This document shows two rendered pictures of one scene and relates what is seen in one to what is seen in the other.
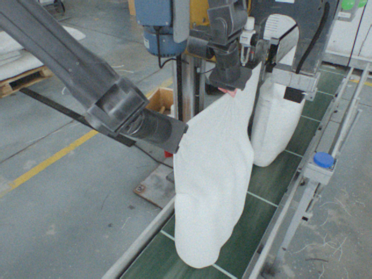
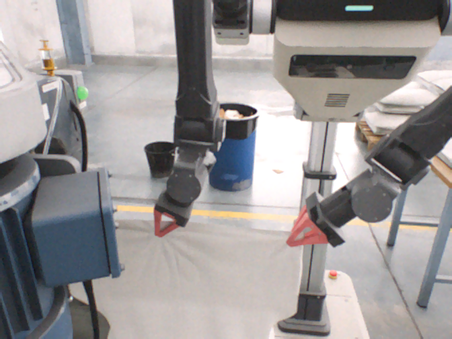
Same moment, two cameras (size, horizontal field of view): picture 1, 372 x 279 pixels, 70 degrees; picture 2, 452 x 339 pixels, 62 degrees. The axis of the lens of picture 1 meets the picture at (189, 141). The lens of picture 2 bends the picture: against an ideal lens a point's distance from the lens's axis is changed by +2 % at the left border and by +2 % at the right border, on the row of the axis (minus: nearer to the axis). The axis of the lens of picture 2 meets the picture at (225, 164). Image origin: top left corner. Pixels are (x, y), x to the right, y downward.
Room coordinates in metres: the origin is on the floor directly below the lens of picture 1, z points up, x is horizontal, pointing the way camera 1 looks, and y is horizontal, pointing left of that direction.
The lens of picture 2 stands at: (0.87, 0.47, 1.49)
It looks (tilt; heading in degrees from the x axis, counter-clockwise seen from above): 24 degrees down; 242
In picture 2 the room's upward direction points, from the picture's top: straight up
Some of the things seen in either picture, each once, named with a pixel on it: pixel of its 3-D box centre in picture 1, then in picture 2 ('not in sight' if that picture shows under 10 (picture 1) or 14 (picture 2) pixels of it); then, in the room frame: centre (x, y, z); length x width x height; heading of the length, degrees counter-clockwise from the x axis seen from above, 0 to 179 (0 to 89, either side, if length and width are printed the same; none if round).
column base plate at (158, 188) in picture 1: (178, 172); not in sight; (1.27, 0.08, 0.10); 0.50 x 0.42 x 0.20; 146
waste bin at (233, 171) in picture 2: not in sight; (231, 147); (-0.56, -2.06, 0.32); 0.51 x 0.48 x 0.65; 56
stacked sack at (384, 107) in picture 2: not in sight; (392, 102); (-2.62, -2.14, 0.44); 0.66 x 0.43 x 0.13; 56
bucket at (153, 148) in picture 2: not in sight; (161, 160); (-0.08, -2.51, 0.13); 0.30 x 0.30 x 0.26
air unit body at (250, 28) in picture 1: (248, 42); not in sight; (0.87, -0.19, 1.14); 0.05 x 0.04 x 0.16; 56
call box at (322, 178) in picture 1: (319, 167); not in sight; (0.63, -0.44, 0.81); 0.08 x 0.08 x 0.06; 56
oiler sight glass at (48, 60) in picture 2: not in sight; (47, 58); (0.82, -0.38, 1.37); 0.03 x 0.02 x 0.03; 146
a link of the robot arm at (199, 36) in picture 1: (211, 35); (194, 156); (0.64, -0.05, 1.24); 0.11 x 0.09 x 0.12; 54
